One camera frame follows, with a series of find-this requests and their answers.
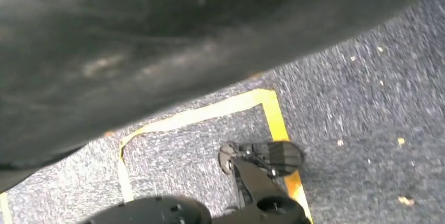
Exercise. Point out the yellow floor tape square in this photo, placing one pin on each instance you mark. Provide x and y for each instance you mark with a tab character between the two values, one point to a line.
274	121

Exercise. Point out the black robot leg with foot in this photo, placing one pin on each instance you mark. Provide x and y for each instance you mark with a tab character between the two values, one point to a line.
257	184

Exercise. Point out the black rounded robot housing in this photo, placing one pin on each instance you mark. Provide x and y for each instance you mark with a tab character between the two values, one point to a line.
149	212

